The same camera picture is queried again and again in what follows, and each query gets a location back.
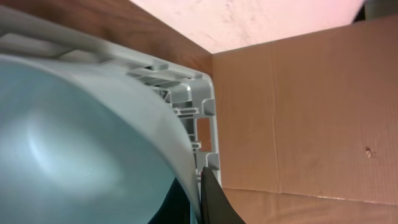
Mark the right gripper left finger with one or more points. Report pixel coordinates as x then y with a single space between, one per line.
175 208

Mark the brown cardboard box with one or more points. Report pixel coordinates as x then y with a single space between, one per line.
308 126

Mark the grey dishwasher rack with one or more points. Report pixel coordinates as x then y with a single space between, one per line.
188 92

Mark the light blue bowl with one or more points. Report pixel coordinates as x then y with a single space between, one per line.
87 144

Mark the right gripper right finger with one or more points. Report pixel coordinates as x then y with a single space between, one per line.
215 207

